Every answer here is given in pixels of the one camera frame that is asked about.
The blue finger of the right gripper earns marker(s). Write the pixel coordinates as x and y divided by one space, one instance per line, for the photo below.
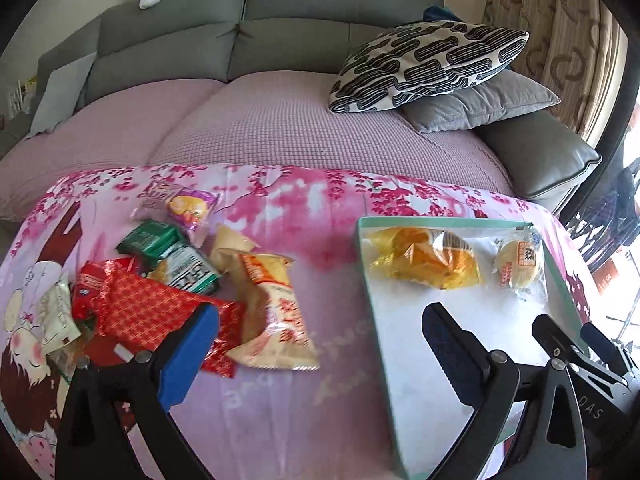
612 355

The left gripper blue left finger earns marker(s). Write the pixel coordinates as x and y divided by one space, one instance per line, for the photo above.
181 354

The dark green snack packet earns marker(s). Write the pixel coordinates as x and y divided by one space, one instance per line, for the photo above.
150 242

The dark red snack packet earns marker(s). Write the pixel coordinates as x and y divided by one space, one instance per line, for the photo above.
109 351

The red nice kiss biscuit packet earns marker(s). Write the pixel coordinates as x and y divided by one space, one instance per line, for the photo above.
109 292

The brown patterned curtain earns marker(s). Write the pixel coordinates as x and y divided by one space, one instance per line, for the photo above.
577 49

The pale green white snack packet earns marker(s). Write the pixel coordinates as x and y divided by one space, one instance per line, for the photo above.
54 316

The grey sectional sofa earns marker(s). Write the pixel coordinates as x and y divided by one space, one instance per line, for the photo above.
225 40

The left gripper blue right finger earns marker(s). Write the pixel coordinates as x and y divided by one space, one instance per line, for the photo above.
460 355

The orange cream bread packet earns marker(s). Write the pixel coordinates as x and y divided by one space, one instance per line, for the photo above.
274 335

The white picture frames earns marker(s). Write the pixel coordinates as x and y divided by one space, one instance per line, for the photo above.
20 97

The pink cartoon girl blanket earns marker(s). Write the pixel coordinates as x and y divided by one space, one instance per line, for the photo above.
245 422

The grey cushion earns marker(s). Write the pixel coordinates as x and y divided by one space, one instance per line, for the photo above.
507 95

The light grey small pillow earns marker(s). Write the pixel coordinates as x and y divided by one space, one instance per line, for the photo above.
61 95

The clear green-edged barcode snack packet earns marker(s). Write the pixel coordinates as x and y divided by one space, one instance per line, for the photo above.
65 359

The teal shallow box tray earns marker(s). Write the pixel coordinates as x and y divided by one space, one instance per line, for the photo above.
529 426

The purple swiss roll packet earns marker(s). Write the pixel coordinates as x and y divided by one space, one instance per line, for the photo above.
188 209

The yellow pudding jelly cup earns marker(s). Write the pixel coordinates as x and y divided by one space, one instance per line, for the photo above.
228 240

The yellow cake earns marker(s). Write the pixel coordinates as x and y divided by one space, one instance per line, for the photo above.
434 258

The black and white patterned pillow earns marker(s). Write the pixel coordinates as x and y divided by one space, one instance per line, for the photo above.
422 60

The black clothes drying rack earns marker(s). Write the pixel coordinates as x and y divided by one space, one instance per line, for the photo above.
606 234

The round bun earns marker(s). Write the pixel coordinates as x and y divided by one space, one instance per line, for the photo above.
519 265

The white green Korean snack packet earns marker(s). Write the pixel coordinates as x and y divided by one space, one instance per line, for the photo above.
184 267

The long red gold-pattern snack pack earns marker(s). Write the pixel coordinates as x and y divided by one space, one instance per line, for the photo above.
166 309

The pink checkered sofa cover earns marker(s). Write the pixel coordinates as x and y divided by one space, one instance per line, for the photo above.
271 118

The teal blue cloth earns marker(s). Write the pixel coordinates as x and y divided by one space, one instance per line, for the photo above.
440 13

